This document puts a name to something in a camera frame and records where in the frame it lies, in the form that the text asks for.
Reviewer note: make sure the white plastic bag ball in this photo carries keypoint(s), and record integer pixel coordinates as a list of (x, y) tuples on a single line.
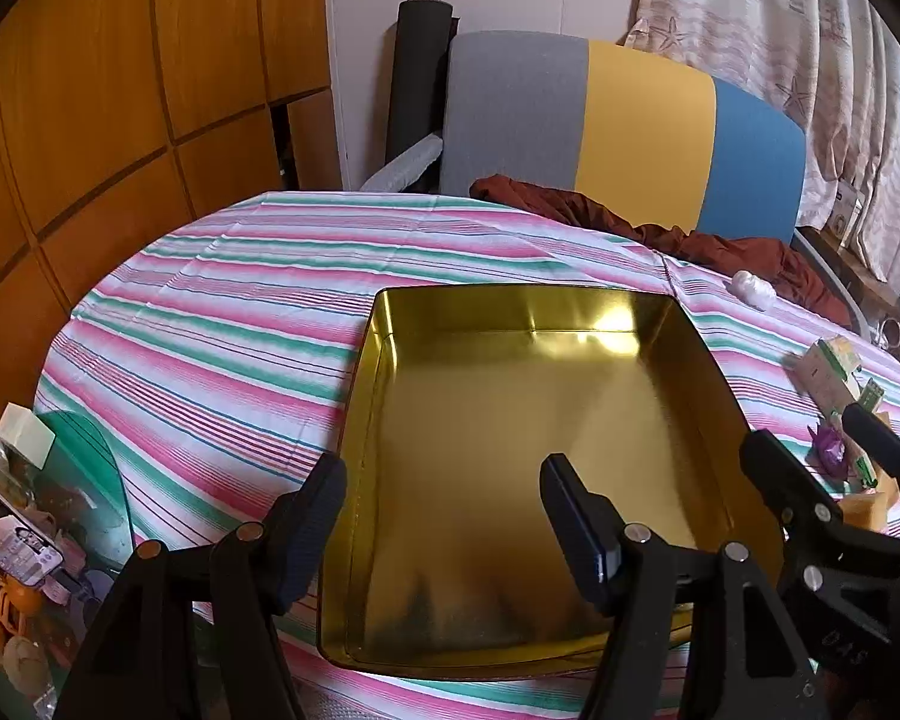
[(754, 289)]

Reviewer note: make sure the wooden cabinet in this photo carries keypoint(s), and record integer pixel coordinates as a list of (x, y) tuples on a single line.
[(120, 90)]

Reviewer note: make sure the wooden desk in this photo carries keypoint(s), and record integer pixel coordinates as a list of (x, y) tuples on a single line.
[(870, 277)]

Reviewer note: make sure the grey yellow blue chair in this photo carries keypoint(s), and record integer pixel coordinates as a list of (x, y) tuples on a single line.
[(645, 127)]

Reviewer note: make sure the black rolled mat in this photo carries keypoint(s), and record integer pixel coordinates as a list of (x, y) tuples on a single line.
[(420, 75)]

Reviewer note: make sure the white box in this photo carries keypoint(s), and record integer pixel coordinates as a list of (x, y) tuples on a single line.
[(844, 210)]

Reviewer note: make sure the yellow sponge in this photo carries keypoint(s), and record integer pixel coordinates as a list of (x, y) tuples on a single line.
[(866, 510)]

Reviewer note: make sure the yellow sticky note block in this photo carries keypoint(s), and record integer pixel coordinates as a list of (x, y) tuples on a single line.
[(26, 435)]

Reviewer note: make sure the purple wrapper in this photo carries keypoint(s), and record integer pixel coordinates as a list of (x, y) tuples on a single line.
[(829, 450)]

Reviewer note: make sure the striped tablecloth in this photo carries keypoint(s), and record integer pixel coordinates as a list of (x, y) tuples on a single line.
[(232, 330)]

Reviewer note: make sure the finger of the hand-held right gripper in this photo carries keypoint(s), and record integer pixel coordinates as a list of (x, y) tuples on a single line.
[(787, 487), (889, 450)]

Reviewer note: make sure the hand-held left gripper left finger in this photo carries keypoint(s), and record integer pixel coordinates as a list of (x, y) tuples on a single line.
[(311, 532)]

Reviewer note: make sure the pink printed package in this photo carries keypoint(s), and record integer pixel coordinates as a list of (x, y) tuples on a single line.
[(19, 540)]

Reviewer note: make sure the beige patterned curtain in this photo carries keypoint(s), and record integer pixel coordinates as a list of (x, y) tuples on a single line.
[(795, 15)]

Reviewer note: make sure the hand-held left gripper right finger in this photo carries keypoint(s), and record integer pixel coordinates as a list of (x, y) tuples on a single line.
[(574, 532)]

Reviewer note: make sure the green white carton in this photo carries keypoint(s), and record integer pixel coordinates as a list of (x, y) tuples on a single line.
[(862, 465)]

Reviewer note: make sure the rust brown garment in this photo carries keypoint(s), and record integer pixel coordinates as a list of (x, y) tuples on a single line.
[(750, 255)]

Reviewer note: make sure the gold metal tin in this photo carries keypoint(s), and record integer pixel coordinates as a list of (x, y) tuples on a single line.
[(495, 405)]

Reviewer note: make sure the pasta packet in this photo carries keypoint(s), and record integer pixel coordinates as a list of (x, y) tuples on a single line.
[(825, 379)]

